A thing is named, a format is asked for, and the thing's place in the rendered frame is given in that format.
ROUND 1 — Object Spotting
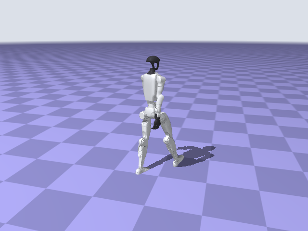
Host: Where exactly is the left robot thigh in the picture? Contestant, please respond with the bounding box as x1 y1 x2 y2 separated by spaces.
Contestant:
139 111 151 146

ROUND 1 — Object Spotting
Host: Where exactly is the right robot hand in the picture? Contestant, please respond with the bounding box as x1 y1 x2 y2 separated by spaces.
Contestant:
151 114 161 129

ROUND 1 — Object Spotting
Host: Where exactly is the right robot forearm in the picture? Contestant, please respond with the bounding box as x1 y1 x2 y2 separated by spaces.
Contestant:
155 95 164 117

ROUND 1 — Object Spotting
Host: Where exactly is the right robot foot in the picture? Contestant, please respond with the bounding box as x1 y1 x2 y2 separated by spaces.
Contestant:
173 155 184 167

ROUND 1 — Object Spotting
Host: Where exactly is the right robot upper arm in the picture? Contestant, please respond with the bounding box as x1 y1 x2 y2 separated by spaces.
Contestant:
156 75 166 99

